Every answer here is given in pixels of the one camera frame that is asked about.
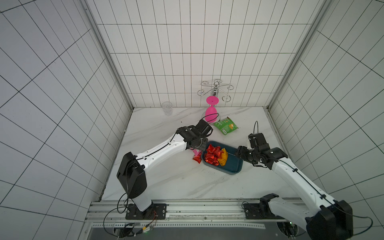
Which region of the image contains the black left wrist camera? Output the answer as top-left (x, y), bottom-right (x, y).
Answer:
top-left (195, 119), bottom-right (213, 138)

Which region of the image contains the pink wine glass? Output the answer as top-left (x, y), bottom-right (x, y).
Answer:
top-left (205, 96), bottom-right (219, 123)

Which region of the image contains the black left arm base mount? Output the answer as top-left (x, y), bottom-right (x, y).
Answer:
top-left (126, 203), bottom-right (168, 220)

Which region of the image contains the aluminium rail frame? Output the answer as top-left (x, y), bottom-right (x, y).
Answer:
top-left (86, 199), bottom-right (285, 229)

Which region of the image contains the green chips bag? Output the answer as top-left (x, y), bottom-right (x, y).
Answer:
top-left (214, 117), bottom-right (238, 135)

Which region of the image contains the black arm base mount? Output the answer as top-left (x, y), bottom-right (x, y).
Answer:
top-left (242, 194), bottom-right (284, 220)

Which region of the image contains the red tea bag top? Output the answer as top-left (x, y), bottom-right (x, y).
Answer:
top-left (204, 154), bottom-right (220, 166)

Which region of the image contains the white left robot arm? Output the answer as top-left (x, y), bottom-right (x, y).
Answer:
top-left (117, 126), bottom-right (213, 213)

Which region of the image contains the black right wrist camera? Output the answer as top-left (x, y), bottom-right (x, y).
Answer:
top-left (248, 133), bottom-right (270, 152)

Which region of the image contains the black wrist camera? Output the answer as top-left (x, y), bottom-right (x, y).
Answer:
top-left (195, 119), bottom-right (213, 138)
top-left (248, 133), bottom-right (270, 152)

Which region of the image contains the clear glass cup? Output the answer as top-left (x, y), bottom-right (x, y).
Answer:
top-left (161, 102), bottom-right (173, 116)

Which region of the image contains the teal storage box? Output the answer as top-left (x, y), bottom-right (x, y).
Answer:
top-left (202, 141), bottom-right (243, 175)

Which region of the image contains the electronics board with wires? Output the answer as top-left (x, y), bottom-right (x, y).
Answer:
top-left (103, 205), bottom-right (157, 239)

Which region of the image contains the red tea bag lone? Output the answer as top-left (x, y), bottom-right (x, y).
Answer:
top-left (212, 146), bottom-right (222, 159)

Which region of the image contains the red tea bag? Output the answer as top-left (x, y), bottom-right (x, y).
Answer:
top-left (204, 154), bottom-right (220, 166)
top-left (193, 154), bottom-right (202, 164)
top-left (206, 144), bottom-right (214, 155)

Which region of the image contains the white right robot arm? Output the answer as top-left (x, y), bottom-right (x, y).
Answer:
top-left (235, 146), bottom-right (354, 240)

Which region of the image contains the yellow tea bag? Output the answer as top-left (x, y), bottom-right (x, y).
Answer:
top-left (218, 149), bottom-right (229, 166)

